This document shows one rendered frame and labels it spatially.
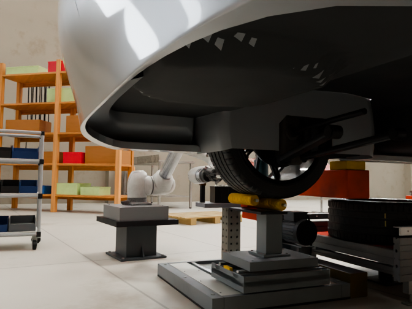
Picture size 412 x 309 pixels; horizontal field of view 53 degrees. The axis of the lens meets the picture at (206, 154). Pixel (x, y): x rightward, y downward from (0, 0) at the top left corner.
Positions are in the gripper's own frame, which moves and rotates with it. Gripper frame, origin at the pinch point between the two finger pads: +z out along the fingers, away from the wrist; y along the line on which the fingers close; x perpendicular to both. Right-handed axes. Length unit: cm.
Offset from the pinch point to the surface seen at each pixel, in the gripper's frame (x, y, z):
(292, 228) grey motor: 12, -54, 1
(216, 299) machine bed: -51, -28, 31
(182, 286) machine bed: -55, -29, -6
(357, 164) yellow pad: 57, -47, 24
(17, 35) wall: 132, 312, -806
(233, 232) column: 0, -55, -59
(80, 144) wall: 67, 38, -824
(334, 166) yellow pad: 51, -42, 14
